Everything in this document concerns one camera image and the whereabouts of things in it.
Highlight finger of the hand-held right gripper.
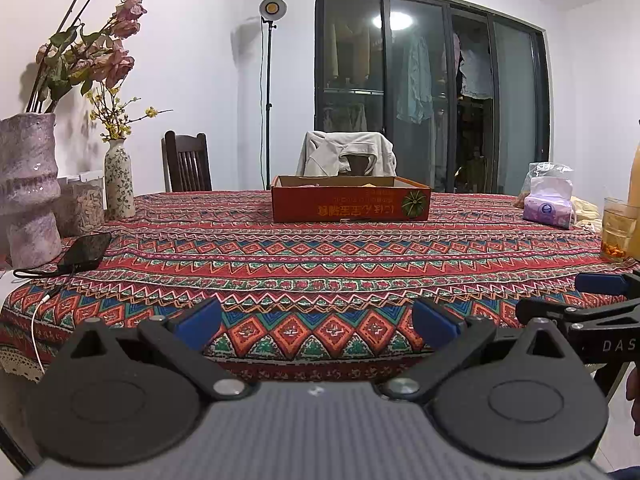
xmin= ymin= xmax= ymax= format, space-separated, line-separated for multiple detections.
xmin=573 ymin=270 xmax=640 ymax=296
xmin=514 ymin=297 xmax=640 ymax=330

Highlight orange drink bottle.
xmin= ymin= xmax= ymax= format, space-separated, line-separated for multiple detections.
xmin=627 ymin=139 xmax=640 ymax=262

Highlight white charging cable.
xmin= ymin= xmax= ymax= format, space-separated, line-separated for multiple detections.
xmin=29 ymin=284 xmax=64 ymax=369

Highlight dried pink roses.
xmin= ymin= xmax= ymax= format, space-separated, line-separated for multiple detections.
xmin=27 ymin=0 xmax=149 ymax=116

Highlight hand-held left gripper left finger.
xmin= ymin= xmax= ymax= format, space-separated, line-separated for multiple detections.
xmin=62 ymin=299 xmax=256 ymax=402

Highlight clear jar with white lid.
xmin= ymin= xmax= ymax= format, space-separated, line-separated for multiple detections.
xmin=54 ymin=170 xmax=107 ymax=239

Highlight purple tissue pack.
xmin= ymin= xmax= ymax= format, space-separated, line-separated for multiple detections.
xmin=522 ymin=176 xmax=576 ymax=230

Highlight pale yellow plastic bag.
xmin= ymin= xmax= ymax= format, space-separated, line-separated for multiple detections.
xmin=570 ymin=195 xmax=601 ymax=234

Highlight dark wooden chair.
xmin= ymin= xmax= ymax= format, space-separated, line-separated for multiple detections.
xmin=161 ymin=130 xmax=214 ymax=194

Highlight black cable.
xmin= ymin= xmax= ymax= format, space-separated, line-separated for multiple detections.
xmin=12 ymin=265 xmax=77 ymax=280

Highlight wooden chair with cushion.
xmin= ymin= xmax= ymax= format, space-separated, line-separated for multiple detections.
xmin=342 ymin=155 xmax=376 ymax=177

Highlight small floral ceramic vase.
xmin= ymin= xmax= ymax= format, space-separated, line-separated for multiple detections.
xmin=104 ymin=139 xmax=136 ymax=220

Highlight black sliding glass door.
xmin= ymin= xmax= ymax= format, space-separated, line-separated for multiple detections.
xmin=315 ymin=0 xmax=551 ymax=196

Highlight black smartphone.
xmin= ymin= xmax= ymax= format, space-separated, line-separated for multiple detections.
xmin=57 ymin=232 xmax=114 ymax=275

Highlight person's right hand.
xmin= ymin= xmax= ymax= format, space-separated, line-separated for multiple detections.
xmin=625 ymin=369 xmax=640 ymax=437

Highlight glass of tea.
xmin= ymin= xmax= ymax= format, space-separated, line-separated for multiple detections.
xmin=599 ymin=197 xmax=639 ymax=261

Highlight black floor lamp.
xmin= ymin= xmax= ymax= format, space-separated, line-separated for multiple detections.
xmin=258 ymin=0 xmax=289 ymax=192

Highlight yellow flower sprigs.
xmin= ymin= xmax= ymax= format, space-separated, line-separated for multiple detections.
xmin=87 ymin=82 xmax=174 ymax=144

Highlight red cardboard box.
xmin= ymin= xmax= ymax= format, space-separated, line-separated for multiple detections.
xmin=270 ymin=174 xmax=432 ymax=224

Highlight clear plastic bag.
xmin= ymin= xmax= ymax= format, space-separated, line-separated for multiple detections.
xmin=514 ymin=161 xmax=575 ymax=209

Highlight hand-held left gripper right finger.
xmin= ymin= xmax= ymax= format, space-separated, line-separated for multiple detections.
xmin=381 ymin=298 xmax=568 ymax=402

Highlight large pink ceramic vase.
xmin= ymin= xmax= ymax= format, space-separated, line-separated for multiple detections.
xmin=0 ymin=112 xmax=64 ymax=270

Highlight chair with beige jacket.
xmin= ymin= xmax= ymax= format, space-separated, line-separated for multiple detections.
xmin=296 ymin=130 xmax=399 ymax=179

